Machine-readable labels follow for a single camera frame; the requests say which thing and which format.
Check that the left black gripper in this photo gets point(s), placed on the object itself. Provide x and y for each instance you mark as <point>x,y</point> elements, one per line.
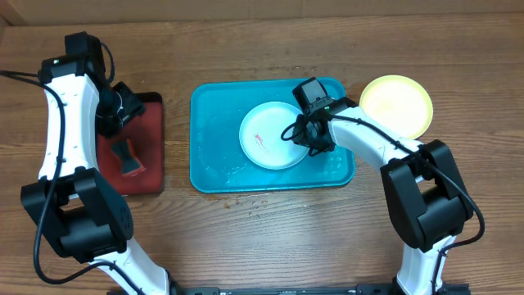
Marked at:
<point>133,106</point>

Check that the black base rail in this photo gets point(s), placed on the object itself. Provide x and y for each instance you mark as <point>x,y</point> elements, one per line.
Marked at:
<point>286,291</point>

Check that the teal plastic tray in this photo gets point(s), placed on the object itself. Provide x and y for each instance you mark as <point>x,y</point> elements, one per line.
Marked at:
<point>219,165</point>

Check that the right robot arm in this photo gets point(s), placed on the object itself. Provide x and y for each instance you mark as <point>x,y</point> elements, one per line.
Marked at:
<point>426,198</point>

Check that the red and black tray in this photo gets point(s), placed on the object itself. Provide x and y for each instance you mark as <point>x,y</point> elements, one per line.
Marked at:
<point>146,133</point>

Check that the green plastic plate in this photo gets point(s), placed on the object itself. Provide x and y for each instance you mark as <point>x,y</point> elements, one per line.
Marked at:
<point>399,103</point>

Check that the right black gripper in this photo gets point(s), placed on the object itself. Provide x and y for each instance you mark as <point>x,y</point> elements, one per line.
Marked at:
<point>304,138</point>

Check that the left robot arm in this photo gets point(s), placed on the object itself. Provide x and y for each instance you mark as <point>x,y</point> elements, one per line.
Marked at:
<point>75,209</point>

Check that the light blue plastic plate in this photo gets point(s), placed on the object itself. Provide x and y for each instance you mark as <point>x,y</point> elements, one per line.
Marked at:
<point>260,136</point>

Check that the orange and green sponge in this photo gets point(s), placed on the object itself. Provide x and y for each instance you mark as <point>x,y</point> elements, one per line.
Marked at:
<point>130,164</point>

